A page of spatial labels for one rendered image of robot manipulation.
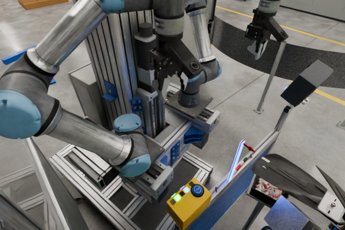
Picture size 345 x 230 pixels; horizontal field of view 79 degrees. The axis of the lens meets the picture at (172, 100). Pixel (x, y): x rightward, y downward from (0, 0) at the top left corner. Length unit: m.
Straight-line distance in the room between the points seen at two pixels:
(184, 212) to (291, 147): 1.99
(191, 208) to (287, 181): 0.37
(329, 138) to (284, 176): 2.14
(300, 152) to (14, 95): 2.55
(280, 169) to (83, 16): 0.85
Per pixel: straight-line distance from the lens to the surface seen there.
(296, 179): 0.93
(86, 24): 0.63
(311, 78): 1.38
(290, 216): 1.03
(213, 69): 1.25
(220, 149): 2.40
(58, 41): 0.66
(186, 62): 0.53
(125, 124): 0.87
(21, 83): 0.64
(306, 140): 2.86
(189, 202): 0.90
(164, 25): 0.53
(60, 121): 0.65
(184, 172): 1.95
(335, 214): 0.92
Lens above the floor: 1.90
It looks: 41 degrees down
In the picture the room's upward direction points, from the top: straight up
